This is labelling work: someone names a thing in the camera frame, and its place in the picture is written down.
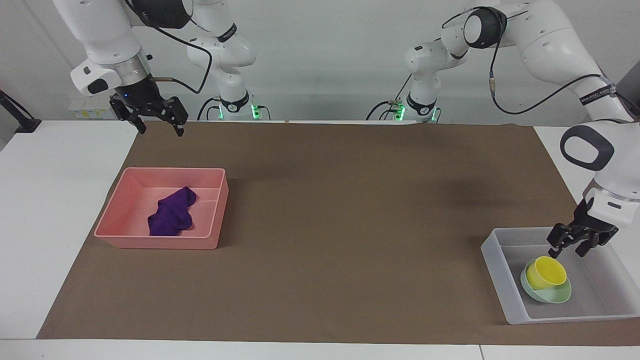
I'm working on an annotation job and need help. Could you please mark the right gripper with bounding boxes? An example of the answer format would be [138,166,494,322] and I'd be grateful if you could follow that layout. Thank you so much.
[109,75,190,137]

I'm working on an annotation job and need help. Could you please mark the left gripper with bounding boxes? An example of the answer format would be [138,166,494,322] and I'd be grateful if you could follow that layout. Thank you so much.
[546,198,619,260]

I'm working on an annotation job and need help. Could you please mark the yellow plastic cup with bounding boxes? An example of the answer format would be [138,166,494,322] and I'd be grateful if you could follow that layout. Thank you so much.
[525,255,568,291]

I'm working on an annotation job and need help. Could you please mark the pink plastic tray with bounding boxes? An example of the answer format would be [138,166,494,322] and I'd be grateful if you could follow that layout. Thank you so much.
[93,167,230,250]

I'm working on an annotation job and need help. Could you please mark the light green plastic bowl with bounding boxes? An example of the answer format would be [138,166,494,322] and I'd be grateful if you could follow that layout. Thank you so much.
[520,264,572,305]

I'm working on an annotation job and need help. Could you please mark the black stand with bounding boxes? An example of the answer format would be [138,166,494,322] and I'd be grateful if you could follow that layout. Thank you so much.
[616,67,640,120]
[0,89,42,134]

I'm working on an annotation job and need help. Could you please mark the translucent grey plastic bin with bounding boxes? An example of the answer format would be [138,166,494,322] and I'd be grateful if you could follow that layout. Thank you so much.
[480,226,640,326]

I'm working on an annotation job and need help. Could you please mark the black cable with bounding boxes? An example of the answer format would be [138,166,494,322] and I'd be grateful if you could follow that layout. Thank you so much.
[365,74,414,121]
[441,6,619,116]
[196,97,223,121]
[124,0,214,96]

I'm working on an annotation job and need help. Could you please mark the purple cloth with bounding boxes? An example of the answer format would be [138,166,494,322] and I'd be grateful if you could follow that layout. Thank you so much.
[147,186,198,237]

